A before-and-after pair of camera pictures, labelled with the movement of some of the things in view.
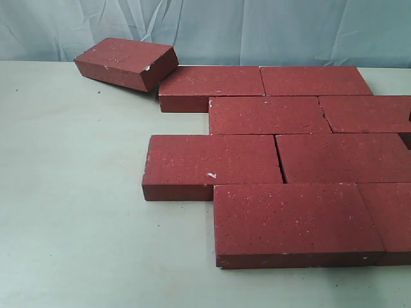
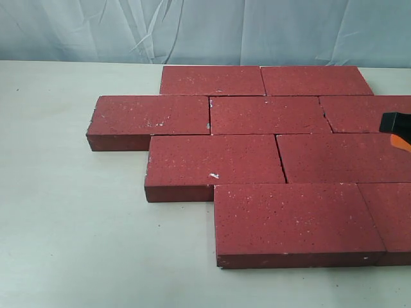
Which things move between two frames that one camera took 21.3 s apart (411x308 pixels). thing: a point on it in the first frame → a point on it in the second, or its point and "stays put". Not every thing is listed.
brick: (133, 64) → (126, 123)
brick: (266, 115) stays put
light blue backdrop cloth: (347, 33) stays put
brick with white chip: (186, 167) stays put
